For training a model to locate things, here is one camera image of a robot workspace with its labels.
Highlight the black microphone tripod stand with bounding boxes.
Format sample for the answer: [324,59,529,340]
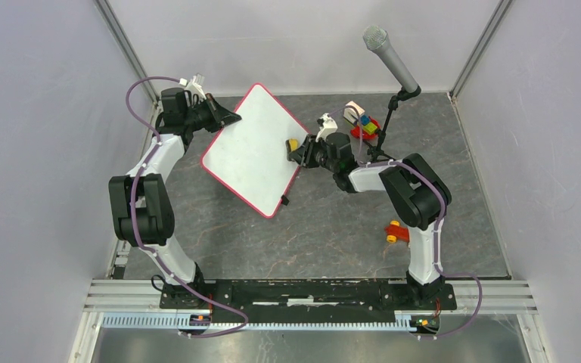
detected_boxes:
[366,86,421,162]

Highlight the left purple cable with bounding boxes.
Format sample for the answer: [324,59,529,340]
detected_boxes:
[125,74,250,340]

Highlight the pink framed whiteboard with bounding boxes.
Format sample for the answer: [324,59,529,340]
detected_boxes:
[200,83,309,219]

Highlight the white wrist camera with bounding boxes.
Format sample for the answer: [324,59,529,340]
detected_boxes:
[315,113,338,142]
[179,73,206,105]

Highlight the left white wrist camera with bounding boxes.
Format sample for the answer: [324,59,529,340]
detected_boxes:
[179,73,206,105]

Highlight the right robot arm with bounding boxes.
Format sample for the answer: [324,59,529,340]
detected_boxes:
[285,132,451,309]

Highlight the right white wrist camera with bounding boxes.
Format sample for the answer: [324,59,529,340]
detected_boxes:
[315,113,338,142]

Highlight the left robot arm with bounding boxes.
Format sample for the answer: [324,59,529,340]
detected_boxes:
[108,87,241,309]

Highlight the colourful toy block stack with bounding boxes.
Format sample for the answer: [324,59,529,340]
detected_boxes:
[343,101,381,141]

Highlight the yellow bone-shaped eraser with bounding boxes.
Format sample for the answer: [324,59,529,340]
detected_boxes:
[285,138,300,153]

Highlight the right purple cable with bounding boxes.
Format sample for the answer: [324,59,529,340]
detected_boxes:
[329,106,484,340]

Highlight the red yellow toy car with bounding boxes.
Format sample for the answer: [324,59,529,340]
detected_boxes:
[384,220,410,244]

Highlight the purple cable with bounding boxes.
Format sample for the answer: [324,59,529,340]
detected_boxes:
[125,74,250,340]
[329,106,484,340]

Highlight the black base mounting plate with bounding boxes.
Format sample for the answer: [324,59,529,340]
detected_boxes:
[153,278,458,324]

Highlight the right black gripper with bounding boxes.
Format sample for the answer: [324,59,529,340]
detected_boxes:
[290,135,337,174]

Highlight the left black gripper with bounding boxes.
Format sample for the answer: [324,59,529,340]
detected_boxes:
[184,94,242,134]

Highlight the silver microphone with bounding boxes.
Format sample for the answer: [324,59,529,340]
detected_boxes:
[362,25,419,93]

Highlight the slotted cable duct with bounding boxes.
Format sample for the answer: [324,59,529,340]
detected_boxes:
[101,312,416,333]

